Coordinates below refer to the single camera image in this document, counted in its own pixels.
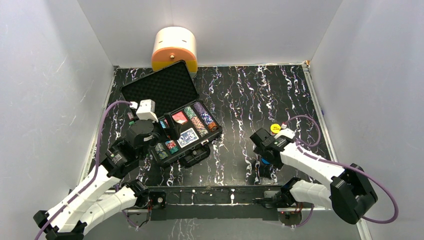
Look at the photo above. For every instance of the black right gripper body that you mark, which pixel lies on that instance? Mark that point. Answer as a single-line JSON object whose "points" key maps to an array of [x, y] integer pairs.
{"points": [[274, 162]]}

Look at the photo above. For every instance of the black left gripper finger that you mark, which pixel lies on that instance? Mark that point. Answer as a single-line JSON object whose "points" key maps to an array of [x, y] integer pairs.
{"points": [[173, 129], [159, 138]]}

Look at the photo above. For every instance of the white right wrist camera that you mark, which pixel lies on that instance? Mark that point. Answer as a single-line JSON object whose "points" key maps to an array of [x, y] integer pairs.
{"points": [[285, 131]]}

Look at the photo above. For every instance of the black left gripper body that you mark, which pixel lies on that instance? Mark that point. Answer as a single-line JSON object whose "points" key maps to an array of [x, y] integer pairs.
{"points": [[164, 129]]}

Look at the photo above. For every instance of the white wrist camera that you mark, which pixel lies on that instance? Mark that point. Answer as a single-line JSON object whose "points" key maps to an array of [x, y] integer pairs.
{"points": [[145, 110], [285, 131]]}

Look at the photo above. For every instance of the dark blue chip stack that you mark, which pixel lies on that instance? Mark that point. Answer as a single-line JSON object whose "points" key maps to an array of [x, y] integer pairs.
{"points": [[211, 124]]}

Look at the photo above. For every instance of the red poker card deck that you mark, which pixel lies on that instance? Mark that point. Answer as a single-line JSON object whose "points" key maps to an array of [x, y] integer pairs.
{"points": [[180, 118]]}

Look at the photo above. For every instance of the black poker set case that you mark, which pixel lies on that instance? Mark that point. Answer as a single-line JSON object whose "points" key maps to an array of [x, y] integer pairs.
{"points": [[172, 88]]}

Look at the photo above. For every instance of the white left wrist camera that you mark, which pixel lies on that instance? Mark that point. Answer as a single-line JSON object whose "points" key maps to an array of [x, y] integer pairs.
{"points": [[145, 110]]}

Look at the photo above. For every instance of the small red green object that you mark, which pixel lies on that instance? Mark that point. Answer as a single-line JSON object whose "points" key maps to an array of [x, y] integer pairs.
{"points": [[131, 118]]}

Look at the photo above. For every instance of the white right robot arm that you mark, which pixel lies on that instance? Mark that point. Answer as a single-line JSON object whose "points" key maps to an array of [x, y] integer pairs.
{"points": [[346, 191]]}

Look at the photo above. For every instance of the orange blue chip stack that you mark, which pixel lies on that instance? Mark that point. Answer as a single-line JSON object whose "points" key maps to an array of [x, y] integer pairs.
{"points": [[201, 129]]}

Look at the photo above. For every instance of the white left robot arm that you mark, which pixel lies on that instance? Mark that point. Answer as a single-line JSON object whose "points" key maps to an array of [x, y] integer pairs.
{"points": [[82, 209]]}

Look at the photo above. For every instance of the purple chip stack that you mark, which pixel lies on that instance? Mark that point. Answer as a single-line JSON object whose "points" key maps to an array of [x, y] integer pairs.
{"points": [[200, 109]]}

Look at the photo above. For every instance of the white and orange cylinder box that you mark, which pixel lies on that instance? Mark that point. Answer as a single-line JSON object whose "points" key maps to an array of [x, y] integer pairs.
{"points": [[173, 44]]}

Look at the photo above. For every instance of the blue round button chip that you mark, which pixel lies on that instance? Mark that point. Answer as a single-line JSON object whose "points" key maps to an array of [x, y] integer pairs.
{"points": [[264, 162]]}

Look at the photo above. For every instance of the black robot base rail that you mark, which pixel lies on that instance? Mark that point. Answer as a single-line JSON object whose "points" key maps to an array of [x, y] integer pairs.
{"points": [[221, 202]]}

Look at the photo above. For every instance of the green chip stack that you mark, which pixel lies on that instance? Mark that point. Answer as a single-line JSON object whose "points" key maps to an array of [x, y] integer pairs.
{"points": [[190, 112]]}

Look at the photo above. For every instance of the yellow round button chip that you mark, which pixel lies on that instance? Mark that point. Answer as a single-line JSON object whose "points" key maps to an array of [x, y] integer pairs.
{"points": [[275, 128]]}

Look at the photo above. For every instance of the blue poker card deck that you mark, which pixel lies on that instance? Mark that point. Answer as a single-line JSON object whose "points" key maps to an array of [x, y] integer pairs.
{"points": [[187, 137]]}

